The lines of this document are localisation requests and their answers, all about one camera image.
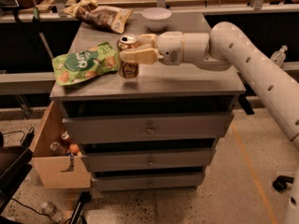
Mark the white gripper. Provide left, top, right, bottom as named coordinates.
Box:
left=120, top=32, right=183, bottom=65

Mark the orange soda can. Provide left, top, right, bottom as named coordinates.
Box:
left=117, top=35, right=139, bottom=78

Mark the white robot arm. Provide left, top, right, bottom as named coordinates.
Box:
left=120, top=21, right=299, bottom=148

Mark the brown chip bag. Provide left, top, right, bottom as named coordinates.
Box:
left=64, top=0, right=133, bottom=34

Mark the green rice chip bag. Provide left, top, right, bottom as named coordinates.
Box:
left=52, top=42, right=120, bottom=86

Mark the white bowl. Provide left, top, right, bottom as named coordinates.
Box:
left=141, top=7, right=172, bottom=32

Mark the grey drawer cabinet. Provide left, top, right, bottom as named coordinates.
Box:
left=50, top=12, right=247, bottom=192

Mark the orange ball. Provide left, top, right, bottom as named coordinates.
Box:
left=69, top=144, right=79, bottom=155

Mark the bottle with red label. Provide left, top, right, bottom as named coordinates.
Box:
left=50, top=132, right=71, bottom=156

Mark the black power adapter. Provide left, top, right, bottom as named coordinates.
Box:
left=21, top=127, right=35, bottom=147

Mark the cardboard box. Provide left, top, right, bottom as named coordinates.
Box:
left=30, top=102, right=91, bottom=189

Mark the black chair caster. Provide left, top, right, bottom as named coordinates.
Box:
left=272, top=175, right=294, bottom=192

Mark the clear plastic water bottle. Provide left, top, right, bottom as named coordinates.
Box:
left=41, top=202, right=64, bottom=223

